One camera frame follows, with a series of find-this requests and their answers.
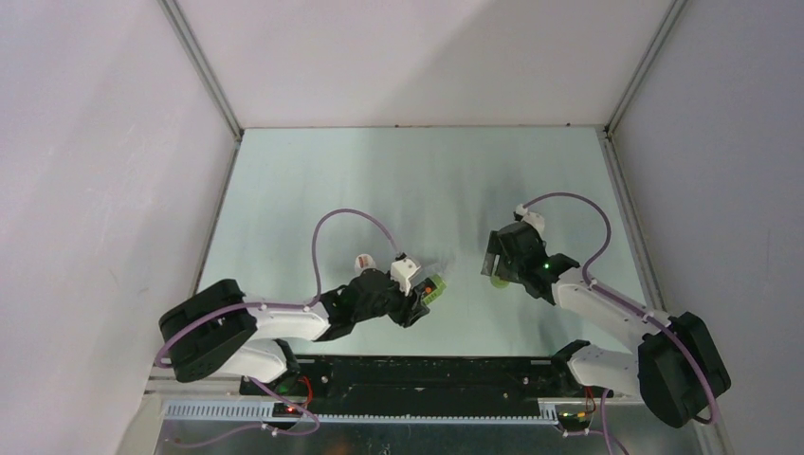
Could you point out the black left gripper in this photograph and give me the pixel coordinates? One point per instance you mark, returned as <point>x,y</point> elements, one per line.
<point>407,315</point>

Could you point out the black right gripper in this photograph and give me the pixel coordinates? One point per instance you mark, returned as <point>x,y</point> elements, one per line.
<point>495,248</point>

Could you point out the green bottle cap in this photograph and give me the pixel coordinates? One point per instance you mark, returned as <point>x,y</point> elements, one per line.
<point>498,282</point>

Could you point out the green pill bottle black label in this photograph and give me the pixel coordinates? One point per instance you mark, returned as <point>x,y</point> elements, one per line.
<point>431,288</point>

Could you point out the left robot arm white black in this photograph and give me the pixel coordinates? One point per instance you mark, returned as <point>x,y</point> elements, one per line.
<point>223,330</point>

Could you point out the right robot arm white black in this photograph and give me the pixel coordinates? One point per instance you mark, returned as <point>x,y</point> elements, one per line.
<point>670,362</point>

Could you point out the white pill bottle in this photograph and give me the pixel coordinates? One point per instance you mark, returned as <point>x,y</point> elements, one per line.
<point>364,262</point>

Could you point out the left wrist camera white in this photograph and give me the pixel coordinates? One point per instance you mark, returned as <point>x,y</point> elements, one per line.
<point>402,270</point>

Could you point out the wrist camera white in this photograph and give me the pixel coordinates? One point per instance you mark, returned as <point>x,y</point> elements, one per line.
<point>402,270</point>
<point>536,221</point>

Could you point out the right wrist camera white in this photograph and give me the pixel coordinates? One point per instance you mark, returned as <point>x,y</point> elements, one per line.
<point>536,221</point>

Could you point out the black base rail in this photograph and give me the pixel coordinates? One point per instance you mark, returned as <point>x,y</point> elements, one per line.
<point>431,385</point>

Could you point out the white slotted cable duct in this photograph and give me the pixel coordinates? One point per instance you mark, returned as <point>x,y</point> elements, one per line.
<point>268,412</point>

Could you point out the right aluminium corner post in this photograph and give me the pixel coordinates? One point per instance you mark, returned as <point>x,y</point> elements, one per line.
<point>656,44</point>

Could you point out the aluminium corner post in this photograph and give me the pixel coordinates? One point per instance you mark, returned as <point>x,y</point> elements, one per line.
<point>656,44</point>
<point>185,35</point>

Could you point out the left aluminium corner post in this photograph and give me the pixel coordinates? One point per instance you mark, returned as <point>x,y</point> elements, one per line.
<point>185,35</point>

